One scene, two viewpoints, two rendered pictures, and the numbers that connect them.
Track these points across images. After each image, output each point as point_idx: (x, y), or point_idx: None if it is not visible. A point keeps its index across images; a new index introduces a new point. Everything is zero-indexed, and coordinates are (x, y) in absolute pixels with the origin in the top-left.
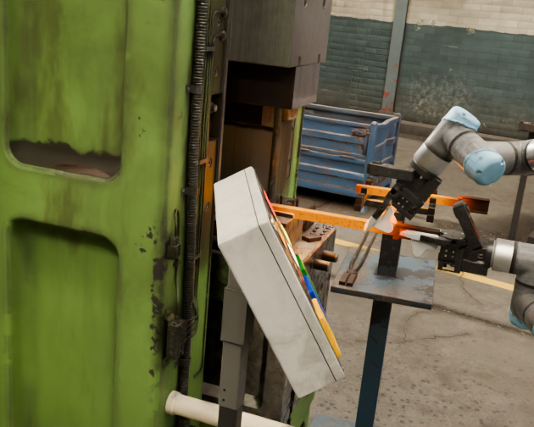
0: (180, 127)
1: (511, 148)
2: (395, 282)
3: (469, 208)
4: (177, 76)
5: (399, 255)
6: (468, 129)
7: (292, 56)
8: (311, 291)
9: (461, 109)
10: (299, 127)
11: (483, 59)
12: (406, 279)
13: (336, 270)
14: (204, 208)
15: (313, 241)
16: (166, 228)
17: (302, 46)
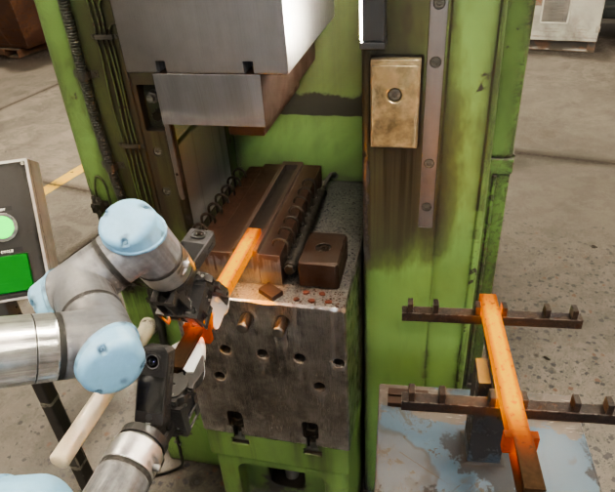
0: (77, 106)
1: (63, 304)
2: (440, 460)
3: (149, 363)
4: (55, 61)
5: (590, 469)
6: (99, 239)
7: (129, 60)
8: None
9: (117, 206)
10: (478, 168)
11: None
12: (467, 476)
13: None
14: (161, 192)
15: (263, 295)
16: (89, 186)
17: (161, 48)
